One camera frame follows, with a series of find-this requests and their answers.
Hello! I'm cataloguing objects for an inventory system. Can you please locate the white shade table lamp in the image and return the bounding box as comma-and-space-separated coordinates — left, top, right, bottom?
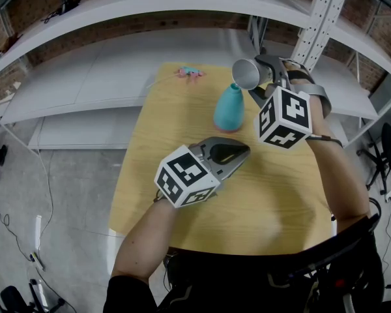
35, 0, 83, 24

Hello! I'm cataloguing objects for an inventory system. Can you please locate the white paper cup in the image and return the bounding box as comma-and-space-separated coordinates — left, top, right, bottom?
231, 58, 261, 91

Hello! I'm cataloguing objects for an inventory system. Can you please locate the teal plastic bottle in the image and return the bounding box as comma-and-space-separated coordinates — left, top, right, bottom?
212, 83, 246, 134

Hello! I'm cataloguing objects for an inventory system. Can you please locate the person's black clothing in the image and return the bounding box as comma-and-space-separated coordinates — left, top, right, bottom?
104, 233, 385, 313

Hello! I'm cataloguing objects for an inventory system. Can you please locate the person's right hand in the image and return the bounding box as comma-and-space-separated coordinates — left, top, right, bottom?
282, 60, 315, 85

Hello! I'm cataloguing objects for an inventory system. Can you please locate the wooden table black pedestal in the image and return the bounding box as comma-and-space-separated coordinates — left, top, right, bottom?
108, 61, 338, 258

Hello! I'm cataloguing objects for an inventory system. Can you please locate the white metal shelving unit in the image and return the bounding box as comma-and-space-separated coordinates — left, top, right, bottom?
0, 0, 333, 151
299, 0, 391, 147

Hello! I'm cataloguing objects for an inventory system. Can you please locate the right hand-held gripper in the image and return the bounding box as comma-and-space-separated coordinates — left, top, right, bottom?
249, 54, 332, 150

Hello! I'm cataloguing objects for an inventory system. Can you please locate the person's left forearm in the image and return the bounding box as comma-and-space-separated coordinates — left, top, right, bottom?
112, 197, 177, 283

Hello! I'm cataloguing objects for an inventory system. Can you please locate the small pink blue toy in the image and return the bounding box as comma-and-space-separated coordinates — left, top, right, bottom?
173, 66, 207, 85

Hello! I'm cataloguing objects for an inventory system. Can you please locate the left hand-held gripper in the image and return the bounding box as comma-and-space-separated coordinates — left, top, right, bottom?
154, 136, 251, 209

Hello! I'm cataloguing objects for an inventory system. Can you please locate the person's right forearm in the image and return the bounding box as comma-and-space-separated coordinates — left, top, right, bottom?
306, 93, 371, 223

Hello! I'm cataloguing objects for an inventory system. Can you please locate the black chest-mounted rig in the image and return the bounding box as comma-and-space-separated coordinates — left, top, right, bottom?
280, 213, 383, 313

